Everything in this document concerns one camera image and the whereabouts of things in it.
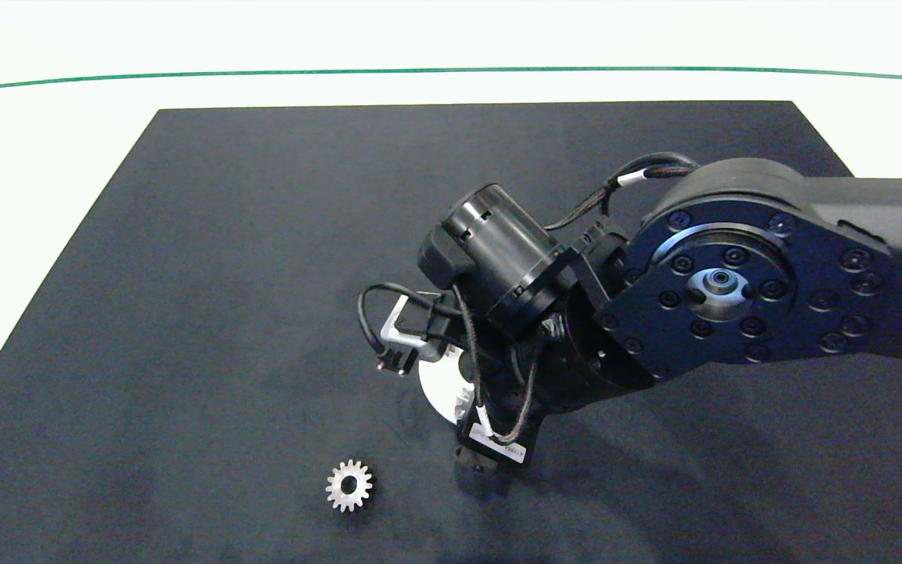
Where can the small steel gear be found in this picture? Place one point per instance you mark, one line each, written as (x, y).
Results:
(338, 491)

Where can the round white pin plate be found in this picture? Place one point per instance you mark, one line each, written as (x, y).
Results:
(439, 388)

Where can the dark rectangular mat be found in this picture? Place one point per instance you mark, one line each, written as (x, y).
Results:
(208, 313)

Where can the boxy silver wrist camera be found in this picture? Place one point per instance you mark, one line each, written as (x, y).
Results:
(408, 337)

